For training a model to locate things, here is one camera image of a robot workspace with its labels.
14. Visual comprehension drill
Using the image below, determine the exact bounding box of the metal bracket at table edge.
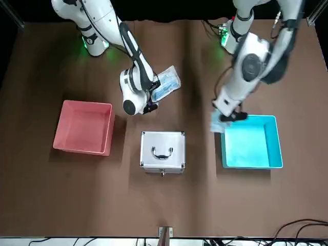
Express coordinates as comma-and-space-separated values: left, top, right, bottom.
158, 226, 173, 246

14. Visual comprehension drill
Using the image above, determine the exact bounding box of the blue plastic box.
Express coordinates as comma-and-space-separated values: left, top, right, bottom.
219, 114, 284, 170

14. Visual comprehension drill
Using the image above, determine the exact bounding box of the used blue face mask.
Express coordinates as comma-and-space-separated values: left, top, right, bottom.
210, 110, 232, 134

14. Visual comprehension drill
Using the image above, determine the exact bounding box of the new face mask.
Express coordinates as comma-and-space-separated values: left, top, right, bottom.
150, 65, 181, 103

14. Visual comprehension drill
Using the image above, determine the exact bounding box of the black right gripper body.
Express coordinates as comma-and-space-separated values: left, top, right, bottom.
142, 79, 161, 115

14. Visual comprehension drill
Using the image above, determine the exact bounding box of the silver aluminium case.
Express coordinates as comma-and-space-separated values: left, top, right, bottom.
139, 131, 187, 178

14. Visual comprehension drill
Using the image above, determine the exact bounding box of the black looping cable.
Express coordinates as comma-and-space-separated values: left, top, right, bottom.
271, 218, 328, 244

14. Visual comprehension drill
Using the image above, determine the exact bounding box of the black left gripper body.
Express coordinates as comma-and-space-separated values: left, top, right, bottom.
219, 110, 249, 122

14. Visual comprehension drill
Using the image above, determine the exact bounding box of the pink plastic box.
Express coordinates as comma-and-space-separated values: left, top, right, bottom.
52, 99, 114, 157

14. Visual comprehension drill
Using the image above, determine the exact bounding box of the aluminium frame post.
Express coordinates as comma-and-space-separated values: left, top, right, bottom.
306, 0, 324, 26

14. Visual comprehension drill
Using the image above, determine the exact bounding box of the green circuit board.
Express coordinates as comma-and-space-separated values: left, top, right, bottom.
217, 24, 229, 47

